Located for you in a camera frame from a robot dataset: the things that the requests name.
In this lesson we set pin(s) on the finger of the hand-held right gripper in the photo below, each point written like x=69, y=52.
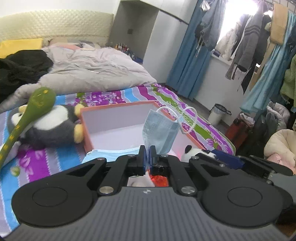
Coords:
x=229, y=160

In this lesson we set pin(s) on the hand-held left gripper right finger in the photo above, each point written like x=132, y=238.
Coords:
x=152, y=160

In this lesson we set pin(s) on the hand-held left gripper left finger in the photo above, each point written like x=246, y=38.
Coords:
x=143, y=160

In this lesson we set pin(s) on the red shiny pouch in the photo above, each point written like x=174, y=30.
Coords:
x=158, y=180

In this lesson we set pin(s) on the white towel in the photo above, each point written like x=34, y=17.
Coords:
x=138, y=182

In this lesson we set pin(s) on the blue face mask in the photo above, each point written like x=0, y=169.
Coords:
x=108, y=154
x=159, y=129

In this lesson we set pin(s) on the panda plush toy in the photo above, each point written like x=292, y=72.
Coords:
x=194, y=154

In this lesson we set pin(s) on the orange storage box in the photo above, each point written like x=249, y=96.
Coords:
x=108, y=122

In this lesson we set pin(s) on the red suitcase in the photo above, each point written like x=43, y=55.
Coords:
x=238, y=131

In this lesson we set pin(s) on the cream padded coat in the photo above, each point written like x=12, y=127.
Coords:
x=282, y=146

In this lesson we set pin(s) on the white trash bin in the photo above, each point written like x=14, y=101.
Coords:
x=216, y=115

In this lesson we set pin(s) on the grey padded coat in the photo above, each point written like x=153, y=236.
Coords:
x=277, y=115

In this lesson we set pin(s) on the teal hanging garment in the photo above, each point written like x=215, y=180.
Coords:
x=266, y=88

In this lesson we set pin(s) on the grey penguin plush toy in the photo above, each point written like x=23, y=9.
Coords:
x=53, y=129

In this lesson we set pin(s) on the blue curtain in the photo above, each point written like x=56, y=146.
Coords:
x=185, y=69

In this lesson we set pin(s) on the floral striped bedsheet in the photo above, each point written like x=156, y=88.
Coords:
x=46, y=162

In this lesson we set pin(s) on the green hanging jacket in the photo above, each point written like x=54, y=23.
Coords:
x=290, y=81

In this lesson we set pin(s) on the blue bag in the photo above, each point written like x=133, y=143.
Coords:
x=136, y=58

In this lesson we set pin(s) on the light grey duvet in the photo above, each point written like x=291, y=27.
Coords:
x=92, y=69

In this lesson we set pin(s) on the row of small bottles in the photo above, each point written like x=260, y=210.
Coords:
x=122, y=47

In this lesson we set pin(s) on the white hanging jacket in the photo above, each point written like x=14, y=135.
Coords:
x=227, y=44

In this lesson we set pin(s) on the green plush massage stick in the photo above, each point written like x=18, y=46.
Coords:
x=41, y=99

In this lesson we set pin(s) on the grey striped hanging jacket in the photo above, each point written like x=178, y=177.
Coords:
x=252, y=41

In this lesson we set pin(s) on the white built-in wardrobe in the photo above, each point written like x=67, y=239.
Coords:
x=161, y=39

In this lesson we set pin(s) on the small green ball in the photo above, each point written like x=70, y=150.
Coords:
x=15, y=171

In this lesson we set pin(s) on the small yellow plush toy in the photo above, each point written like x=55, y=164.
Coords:
x=23, y=109

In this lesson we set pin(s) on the pink pillow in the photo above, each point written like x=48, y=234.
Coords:
x=69, y=46

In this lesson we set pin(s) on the hanging denim jacket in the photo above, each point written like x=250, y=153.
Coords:
x=212, y=25

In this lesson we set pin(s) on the tan cardboard sheet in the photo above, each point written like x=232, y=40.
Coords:
x=278, y=23

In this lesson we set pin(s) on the bright window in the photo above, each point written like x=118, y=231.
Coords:
x=233, y=14

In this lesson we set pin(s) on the black clothing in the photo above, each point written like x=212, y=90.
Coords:
x=20, y=69

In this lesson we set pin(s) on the beige padded headboard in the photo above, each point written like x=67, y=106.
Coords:
x=57, y=25

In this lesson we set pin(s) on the yellow pillow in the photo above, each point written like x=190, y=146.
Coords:
x=20, y=46

